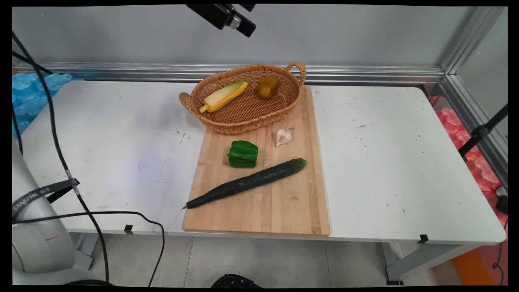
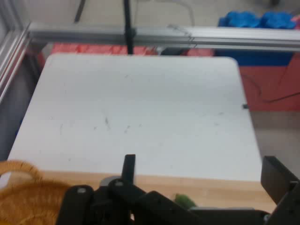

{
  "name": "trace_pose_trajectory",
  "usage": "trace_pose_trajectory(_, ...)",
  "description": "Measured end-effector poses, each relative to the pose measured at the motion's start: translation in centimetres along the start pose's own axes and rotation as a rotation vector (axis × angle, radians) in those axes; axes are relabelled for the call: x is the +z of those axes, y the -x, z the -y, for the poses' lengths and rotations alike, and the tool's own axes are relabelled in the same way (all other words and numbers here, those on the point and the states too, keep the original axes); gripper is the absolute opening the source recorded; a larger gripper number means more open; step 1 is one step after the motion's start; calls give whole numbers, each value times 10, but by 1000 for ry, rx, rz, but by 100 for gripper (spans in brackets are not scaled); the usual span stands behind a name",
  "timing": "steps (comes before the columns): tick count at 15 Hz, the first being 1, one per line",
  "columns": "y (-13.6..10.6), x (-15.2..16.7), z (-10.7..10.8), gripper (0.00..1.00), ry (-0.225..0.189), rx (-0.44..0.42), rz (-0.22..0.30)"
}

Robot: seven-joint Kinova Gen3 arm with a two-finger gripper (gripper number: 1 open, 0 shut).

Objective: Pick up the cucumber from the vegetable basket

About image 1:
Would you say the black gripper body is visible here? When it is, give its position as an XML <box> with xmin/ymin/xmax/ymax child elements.
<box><xmin>187</xmin><ymin>4</ymin><xmax>236</xmax><ymax>30</ymax></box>

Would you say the yellow bell pepper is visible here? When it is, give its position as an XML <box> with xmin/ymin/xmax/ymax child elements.
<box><xmin>258</xmin><ymin>77</ymin><xmax>279</xmax><ymax>100</ymax></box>

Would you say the corn cob with husk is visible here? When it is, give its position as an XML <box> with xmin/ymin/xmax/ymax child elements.
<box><xmin>199</xmin><ymin>79</ymin><xmax>249</xmax><ymax>114</ymax></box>

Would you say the woven wicker basket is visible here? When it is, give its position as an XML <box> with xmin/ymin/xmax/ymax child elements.
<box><xmin>179</xmin><ymin>62</ymin><xmax>307</xmax><ymax>135</ymax></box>

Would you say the garlic bulb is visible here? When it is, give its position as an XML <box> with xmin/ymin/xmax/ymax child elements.
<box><xmin>275</xmin><ymin>128</ymin><xmax>293</xmax><ymax>147</ymax></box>

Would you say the green bell pepper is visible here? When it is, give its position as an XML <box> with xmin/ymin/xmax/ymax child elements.
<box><xmin>227</xmin><ymin>140</ymin><xmax>259</xmax><ymax>168</ymax></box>

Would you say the long dark green cucumber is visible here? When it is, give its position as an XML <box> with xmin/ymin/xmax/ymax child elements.
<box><xmin>182</xmin><ymin>158</ymin><xmax>307</xmax><ymax>210</ymax></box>

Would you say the wooden cutting board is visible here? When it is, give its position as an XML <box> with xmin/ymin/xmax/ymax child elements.
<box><xmin>182</xmin><ymin>86</ymin><xmax>330</xmax><ymax>237</ymax></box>

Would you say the blue foam mat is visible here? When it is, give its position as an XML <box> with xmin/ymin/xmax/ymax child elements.
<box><xmin>12</xmin><ymin>72</ymin><xmax>74</xmax><ymax>139</ymax></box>

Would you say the black round object on floor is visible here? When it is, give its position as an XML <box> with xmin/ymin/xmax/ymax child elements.
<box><xmin>211</xmin><ymin>274</ymin><xmax>262</xmax><ymax>288</ymax></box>

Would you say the black tripod stand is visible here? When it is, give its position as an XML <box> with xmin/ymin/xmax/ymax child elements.
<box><xmin>458</xmin><ymin>104</ymin><xmax>508</xmax><ymax>159</ymax></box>

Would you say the grey table leg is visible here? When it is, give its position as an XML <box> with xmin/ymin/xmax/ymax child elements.
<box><xmin>381</xmin><ymin>242</ymin><xmax>484</xmax><ymax>285</ymax></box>
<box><xmin>72</xmin><ymin>232</ymin><xmax>100</xmax><ymax>271</ymax></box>

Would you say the red foam mat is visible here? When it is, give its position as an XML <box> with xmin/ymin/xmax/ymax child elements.
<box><xmin>429</xmin><ymin>95</ymin><xmax>508</xmax><ymax>228</ymax></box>

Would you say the small black device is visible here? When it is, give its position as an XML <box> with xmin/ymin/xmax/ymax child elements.
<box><xmin>495</xmin><ymin>186</ymin><xmax>508</xmax><ymax>215</ymax></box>

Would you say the horizontal aluminium frame rail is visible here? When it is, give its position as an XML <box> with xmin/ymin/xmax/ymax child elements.
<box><xmin>12</xmin><ymin>62</ymin><xmax>446</xmax><ymax>85</ymax></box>

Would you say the black cable along wall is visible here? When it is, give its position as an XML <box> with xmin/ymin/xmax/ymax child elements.
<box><xmin>12</xmin><ymin>51</ymin><xmax>53</xmax><ymax>75</ymax></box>

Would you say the thick black cable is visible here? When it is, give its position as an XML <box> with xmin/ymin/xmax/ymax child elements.
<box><xmin>12</xmin><ymin>32</ymin><xmax>110</xmax><ymax>283</ymax></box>

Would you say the upright aluminium frame post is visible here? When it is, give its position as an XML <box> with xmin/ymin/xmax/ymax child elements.
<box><xmin>440</xmin><ymin>6</ymin><xmax>506</xmax><ymax>75</ymax></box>

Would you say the black hanging cable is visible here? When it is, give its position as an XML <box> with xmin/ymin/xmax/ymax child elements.
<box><xmin>12</xmin><ymin>106</ymin><xmax>23</xmax><ymax>155</ymax></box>

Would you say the black velcro strap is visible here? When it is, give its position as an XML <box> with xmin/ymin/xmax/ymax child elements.
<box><xmin>12</xmin><ymin>178</ymin><xmax>80</xmax><ymax>217</ymax></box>

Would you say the side aluminium frame rail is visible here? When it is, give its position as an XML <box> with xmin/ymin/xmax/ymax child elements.
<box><xmin>440</xmin><ymin>74</ymin><xmax>508</xmax><ymax>190</ymax></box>

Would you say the thin black floor cable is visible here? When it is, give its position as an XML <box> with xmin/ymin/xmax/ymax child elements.
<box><xmin>492</xmin><ymin>219</ymin><xmax>508</xmax><ymax>285</ymax></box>

